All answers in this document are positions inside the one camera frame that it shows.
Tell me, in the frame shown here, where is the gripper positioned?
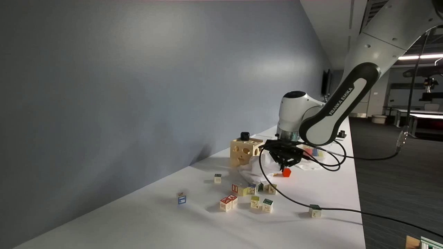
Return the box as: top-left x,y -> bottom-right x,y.
265,139 -> 306,170

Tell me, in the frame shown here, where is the clear plastic bag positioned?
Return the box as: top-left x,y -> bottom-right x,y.
296,144 -> 335,171

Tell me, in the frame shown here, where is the white bag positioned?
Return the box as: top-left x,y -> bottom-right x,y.
238,151 -> 281,184

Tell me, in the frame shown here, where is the wooden shape sorter cube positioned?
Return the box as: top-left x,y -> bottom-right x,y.
230,138 -> 264,168

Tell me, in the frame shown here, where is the row of tables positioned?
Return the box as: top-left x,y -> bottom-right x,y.
383,105 -> 443,136

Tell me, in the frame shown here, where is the brown and green box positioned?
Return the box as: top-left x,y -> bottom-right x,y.
405,236 -> 443,249

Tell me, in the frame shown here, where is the ceiling light strip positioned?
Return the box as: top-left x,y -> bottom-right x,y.
398,53 -> 443,61

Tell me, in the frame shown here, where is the black cable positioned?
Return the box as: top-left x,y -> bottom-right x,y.
258,140 -> 443,239

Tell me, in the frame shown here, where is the camera on mount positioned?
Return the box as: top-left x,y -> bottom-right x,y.
403,65 -> 443,103

